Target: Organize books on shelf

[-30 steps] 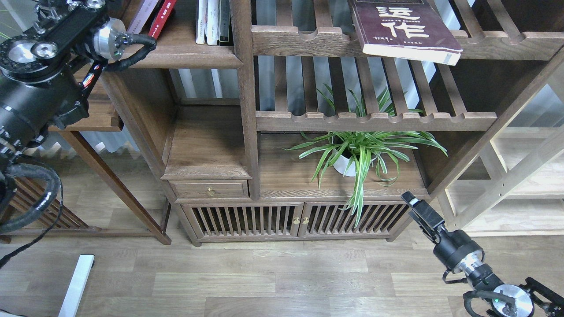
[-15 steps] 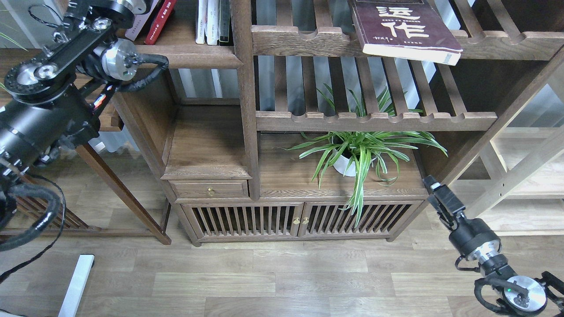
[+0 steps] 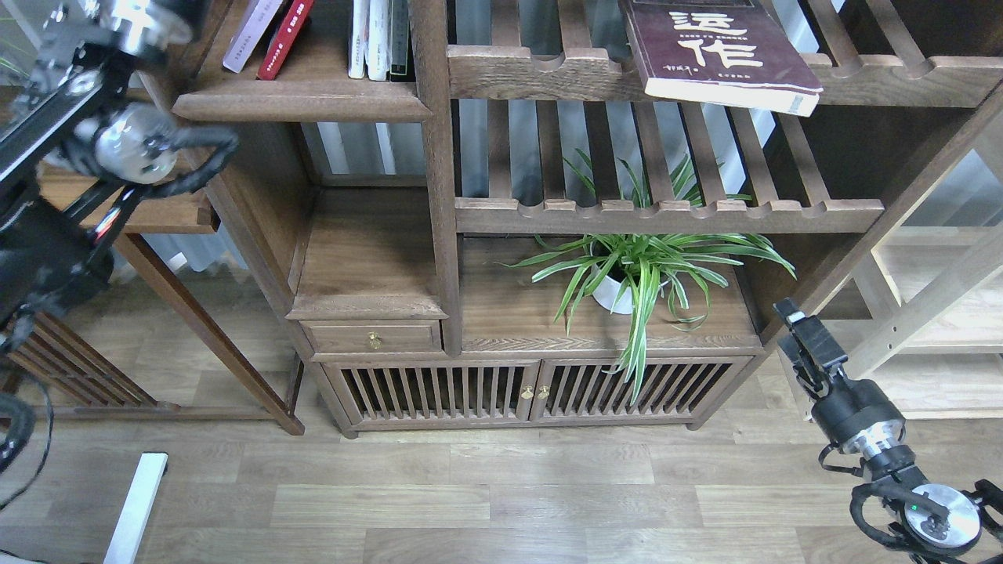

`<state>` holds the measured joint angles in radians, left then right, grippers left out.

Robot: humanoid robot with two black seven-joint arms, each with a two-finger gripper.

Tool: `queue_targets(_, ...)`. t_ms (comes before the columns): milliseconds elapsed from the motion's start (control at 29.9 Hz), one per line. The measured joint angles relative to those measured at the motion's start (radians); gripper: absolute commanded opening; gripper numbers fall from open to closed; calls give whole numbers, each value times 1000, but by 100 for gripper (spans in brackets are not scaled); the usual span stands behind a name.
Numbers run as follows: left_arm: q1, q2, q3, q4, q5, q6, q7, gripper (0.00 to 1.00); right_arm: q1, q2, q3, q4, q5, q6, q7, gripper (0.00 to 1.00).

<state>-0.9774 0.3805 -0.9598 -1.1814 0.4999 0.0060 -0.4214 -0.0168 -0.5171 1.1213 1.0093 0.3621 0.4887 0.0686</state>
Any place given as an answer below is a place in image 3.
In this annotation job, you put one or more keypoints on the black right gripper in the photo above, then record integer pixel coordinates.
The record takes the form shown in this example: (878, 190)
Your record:
(814, 353)

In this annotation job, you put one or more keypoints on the red paperback book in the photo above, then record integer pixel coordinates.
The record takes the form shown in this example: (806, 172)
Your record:
(296, 17)

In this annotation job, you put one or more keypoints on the white and purple book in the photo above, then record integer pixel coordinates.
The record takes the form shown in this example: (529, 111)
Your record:
(257, 18)

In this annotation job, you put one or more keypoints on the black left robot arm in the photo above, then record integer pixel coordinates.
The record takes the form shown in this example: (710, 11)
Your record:
(80, 155)

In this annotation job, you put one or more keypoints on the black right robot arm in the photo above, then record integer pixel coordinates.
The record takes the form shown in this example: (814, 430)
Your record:
(896, 506)

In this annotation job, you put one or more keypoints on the white plant pot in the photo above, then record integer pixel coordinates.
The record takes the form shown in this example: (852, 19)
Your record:
(613, 293)

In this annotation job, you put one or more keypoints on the maroon book with white characters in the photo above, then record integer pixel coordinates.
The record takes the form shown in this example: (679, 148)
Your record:
(730, 53)

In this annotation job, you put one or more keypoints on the dark wooden bookshelf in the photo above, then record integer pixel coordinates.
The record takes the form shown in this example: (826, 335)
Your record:
(366, 206)

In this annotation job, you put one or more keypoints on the dark green upright book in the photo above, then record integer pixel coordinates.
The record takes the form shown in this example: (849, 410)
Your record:
(399, 38)

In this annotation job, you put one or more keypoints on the white upright book left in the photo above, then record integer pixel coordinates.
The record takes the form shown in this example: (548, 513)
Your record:
(358, 39)

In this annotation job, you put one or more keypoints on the white stand leg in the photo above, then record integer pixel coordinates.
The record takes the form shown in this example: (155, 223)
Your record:
(132, 522)

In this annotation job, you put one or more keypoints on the slatted wooden rack left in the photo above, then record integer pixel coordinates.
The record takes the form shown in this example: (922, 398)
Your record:
(59, 356)

